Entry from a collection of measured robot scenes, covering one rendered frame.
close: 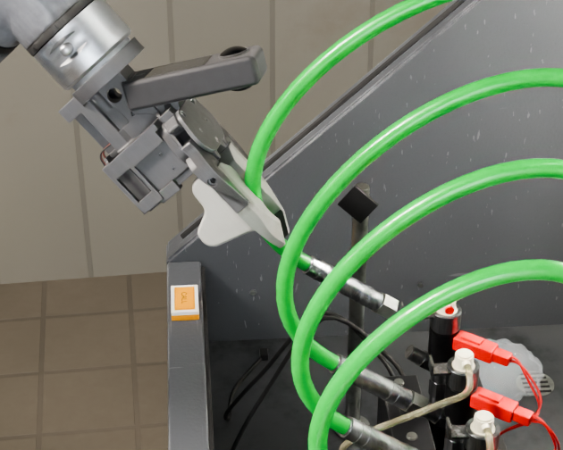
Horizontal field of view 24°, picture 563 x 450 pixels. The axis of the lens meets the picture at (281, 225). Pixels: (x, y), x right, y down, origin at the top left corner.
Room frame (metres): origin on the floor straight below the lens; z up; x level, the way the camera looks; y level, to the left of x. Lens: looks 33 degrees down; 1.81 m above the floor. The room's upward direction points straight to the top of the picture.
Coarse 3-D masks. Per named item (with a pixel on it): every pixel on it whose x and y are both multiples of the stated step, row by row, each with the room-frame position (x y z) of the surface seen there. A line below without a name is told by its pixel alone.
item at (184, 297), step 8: (176, 288) 1.17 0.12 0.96; (184, 288) 1.17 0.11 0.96; (192, 288) 1.17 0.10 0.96; (176, 296) 1.15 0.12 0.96; (184, 296) 1.15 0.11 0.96; (192, 296) 1.15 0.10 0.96; (176, 304) 1.14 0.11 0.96; (184, 304) 1.14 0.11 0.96; (192, 304) 1.14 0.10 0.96; (176, 320) 1.13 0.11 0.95; (184, 320) 1.13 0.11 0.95
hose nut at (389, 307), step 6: (384, 294) 0.95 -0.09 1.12; (384, 300) 0.94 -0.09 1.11; (390, 300) 0.94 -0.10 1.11; (396, 300) 0.95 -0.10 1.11; (384, 306) 0.94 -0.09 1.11; (390, 306) 0.94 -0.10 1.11; (396, 306) 0.94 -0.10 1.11; (378, 312) 0.94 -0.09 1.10; (384, 312) 0.94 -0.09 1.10; (390, 312) 0.94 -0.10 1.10
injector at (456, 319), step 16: (432, 320) 0.95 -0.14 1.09; (448, 320) 0.94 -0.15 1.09; (432, 336) 0.94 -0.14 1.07; (448, 336) 0.94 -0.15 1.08; (416, 352) 0.94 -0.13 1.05; (432, 352) 0.94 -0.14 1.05; (448, 352) 0.94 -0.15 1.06; (432, 384) 0.95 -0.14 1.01; (432, 400) 0.95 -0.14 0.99; (432, 432) 0.94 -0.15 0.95
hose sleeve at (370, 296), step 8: (312, 256) 0.95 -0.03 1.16; (312, 264) 0.94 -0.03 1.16; (320, 264) 0.94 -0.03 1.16; (328, 264) 0.94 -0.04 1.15; (304, 272) 0.94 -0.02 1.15; (312, 272) 0.93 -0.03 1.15; (320, 272) 0.93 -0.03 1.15; (328, 272) 0.94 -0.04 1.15; (320, 280) 0.93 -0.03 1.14; (352, 280) 0.94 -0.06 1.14; (344, 288) 0.94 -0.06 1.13; (352, 288) 0.94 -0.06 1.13; (360, 288) 0.94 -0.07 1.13; (368, 288) 0.94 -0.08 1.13; (352, 296) 0.94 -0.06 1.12; (360, 296) 0.94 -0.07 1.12; (368, 296) 0.94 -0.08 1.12; (376, 296) 0.94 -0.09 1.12; (368, 304) 0.94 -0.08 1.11; (376, 304) 0.94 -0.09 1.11
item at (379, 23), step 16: (416, 0) 0.94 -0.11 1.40; (432, 0) 0.94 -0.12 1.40; (448, 0) 0.94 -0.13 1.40; (384, 16) 0.94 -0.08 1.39; (400, 16) 0.94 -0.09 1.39; (352, 32) 0.94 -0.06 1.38; (368, 32) 0.94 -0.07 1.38; (336, 48) 0.94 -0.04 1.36; (352, 48) 0.94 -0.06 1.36; (320, 64) 0.94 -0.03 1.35; (304, 80) 0.93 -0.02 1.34; (288, 96) 0.93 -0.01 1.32; (272, 112) 0.94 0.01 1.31; (288, 112) 0.93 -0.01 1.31; (272, 128) 0.93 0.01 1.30; (256, 144) 0.93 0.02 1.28; (256, 160) 0.93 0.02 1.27; (256, 176) 0.93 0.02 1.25; (256, 192) 0.93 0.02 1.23; (304, 256) 0.94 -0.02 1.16
